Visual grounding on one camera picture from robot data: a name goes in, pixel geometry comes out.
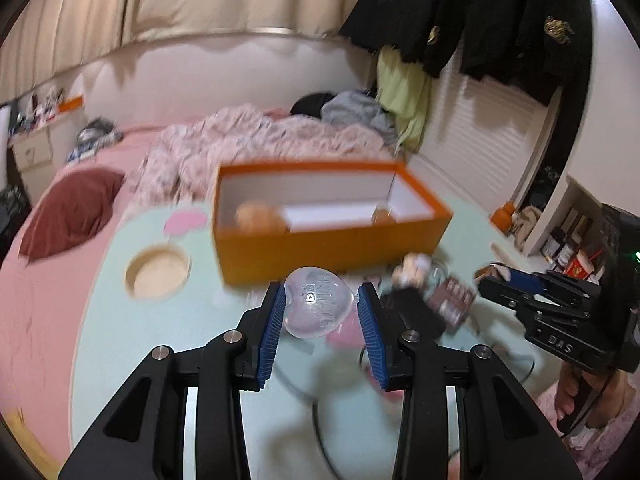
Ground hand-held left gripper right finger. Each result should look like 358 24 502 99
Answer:
356 282 568 480

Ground white padded headboard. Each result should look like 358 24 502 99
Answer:
75 30 381 133

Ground plain cardboard box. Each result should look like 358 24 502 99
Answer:
11 127 55 173

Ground beige crumpled cloth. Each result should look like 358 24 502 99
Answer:
510 205 543 253

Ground tan round soft toy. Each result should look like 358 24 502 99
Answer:
235 201 288 235

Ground pink glitter heart case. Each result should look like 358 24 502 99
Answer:
327 320 368 348

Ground small dark packet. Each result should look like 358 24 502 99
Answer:
427 276 478 331

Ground orange bottle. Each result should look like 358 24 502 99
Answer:
490 201 516 236

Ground clear heart-shaped case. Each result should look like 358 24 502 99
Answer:
282 267 358 338

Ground pink floral blanket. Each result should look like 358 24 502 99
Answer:
122 104 401 211

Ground grey striped cloth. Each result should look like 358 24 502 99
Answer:
67 119 125 161

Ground maroon pillow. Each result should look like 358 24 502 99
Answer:
19 169 126 261

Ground lilac fuzzy clothing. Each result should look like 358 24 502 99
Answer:
537 390 633 480

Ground grey hoodie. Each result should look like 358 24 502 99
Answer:
320 91 398 143

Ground black cloth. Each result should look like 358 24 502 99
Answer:
290 92 341 118

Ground orange cardboard box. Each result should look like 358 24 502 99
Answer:
211 160 453 287

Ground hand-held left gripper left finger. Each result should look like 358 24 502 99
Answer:
57 281 287 480

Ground light green cloth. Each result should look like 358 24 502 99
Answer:
375 47 433 153

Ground person's right hand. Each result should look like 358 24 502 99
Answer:
554 361 581 424

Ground dark jar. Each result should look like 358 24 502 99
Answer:
542 230 563 261

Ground white shelf unit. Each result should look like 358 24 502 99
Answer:
527 175 618 266

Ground small doll figurine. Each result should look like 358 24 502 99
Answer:
392 252 432 288

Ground beige curtain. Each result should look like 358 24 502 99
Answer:
0 0 386 103

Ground black cable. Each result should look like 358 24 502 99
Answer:
310 340 538 480

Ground dark hanging jackets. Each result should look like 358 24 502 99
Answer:
339 0 593 106

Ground red printed cup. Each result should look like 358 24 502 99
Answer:
565 250 601 276

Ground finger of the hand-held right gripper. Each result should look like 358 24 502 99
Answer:
487 261 551 297
477 277 551 321

